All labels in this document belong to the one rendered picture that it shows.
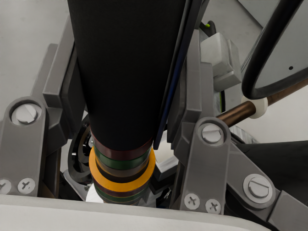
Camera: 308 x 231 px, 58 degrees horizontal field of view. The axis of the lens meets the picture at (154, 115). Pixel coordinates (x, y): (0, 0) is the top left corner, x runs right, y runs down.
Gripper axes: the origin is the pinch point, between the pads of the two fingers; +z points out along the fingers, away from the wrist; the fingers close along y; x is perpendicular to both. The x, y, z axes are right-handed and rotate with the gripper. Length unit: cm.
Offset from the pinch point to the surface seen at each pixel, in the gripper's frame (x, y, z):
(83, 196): -39.2, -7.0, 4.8
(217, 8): -150, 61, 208
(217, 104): -40, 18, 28
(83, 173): -26.1, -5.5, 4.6
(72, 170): -28.4, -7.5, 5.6
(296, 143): -16.0, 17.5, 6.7
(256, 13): -139, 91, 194
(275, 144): -17.3, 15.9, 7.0
